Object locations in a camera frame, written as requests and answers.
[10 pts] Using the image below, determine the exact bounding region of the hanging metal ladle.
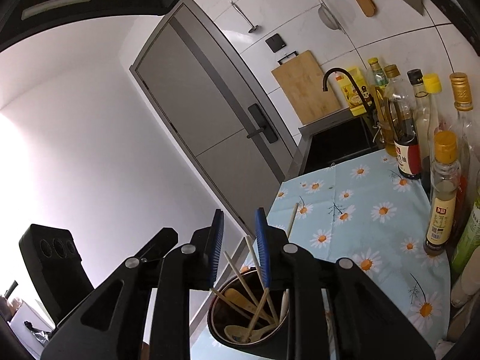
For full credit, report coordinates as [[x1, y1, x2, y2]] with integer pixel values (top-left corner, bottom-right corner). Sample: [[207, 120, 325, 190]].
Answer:
[[230, 2, 260, 33]]

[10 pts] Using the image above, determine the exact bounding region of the cream plastic spoon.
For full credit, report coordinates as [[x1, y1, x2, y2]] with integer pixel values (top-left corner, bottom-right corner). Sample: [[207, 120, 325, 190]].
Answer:
[[224, 324, 278, 344]]

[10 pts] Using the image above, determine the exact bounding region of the grey door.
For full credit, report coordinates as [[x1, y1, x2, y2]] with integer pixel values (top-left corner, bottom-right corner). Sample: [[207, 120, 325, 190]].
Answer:
[[130, 0, 297, 235]]

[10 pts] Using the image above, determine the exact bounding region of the black sink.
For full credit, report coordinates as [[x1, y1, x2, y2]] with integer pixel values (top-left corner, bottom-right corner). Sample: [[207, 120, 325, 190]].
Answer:
[[285, 109, 385, 180]]

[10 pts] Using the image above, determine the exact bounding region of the black utensil holder cup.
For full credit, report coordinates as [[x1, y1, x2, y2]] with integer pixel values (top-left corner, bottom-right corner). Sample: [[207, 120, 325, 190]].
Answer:
[[208, 277, 288, 359]]

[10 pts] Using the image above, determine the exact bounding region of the black door lock handle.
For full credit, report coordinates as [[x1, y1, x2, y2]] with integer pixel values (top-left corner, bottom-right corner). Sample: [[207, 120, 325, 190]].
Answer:
[[247, 103, 278, 144]]

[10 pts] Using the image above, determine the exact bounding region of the soy sauce bottle red label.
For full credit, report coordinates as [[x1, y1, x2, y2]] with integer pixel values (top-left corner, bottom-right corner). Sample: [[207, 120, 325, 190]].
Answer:
[[384, 64, 422, 180]]

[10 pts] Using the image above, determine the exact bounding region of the white ceramic soup spoon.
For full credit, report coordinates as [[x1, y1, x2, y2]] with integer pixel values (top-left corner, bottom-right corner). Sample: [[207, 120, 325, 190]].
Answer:
[[279, 289, 290, 323]]

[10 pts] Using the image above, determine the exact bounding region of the orange patterned long spoon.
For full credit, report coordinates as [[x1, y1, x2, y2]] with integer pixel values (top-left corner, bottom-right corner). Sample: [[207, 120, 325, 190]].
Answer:
[[223, 289, 257, 314]]

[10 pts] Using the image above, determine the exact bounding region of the wooden cutting board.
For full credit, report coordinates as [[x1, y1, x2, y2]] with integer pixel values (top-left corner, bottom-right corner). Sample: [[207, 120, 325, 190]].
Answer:
[[272, 50, 342, 125]]

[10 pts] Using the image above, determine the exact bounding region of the bamboo chopstick long diagonal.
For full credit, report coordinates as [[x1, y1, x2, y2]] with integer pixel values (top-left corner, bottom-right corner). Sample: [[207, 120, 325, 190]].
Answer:
[[211, 289, 254, 319]]

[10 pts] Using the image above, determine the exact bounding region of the tall clear bottle gold cap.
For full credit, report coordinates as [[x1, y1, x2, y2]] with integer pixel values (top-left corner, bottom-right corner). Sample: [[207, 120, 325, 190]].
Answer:
[[449, 72, 479, 233]]

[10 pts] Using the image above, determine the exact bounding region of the clear bottle black cap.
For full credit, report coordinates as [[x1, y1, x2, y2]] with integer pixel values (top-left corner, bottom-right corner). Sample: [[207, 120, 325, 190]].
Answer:
[[407, 68, 430, 125]]

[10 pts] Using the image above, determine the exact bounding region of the oil bottle green label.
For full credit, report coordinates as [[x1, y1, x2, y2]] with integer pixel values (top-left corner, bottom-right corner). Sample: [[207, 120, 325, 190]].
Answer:
[[368, 57, 388, 122]]

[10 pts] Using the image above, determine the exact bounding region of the black faucet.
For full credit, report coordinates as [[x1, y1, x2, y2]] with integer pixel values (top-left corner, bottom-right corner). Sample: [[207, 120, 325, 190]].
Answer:
[[322, 67, 374, 123]]

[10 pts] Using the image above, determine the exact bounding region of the daisy print blue tablecloth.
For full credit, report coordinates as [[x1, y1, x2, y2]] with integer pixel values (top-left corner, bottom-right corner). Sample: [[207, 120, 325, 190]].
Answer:
[[267, 150, 451, 347]]

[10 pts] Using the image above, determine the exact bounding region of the clear bottle yellow cap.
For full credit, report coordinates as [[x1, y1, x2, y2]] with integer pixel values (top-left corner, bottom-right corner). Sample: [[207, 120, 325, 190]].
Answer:
[[414, 73, 442, 197]]

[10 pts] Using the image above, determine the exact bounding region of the black wall switch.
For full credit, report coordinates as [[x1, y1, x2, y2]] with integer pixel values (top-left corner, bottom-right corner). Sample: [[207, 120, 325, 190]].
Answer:
[[265, 33, 287, 53]]

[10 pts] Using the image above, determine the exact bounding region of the small vinegar bottle gold cap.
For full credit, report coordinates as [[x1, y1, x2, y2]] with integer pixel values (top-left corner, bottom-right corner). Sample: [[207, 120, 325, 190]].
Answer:
[[424, 131, 461, 256]]

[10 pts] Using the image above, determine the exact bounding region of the hanging mesh strainer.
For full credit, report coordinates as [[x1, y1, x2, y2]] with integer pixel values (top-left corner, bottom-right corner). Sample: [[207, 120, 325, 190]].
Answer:
[[317, 0, 343, 31]]

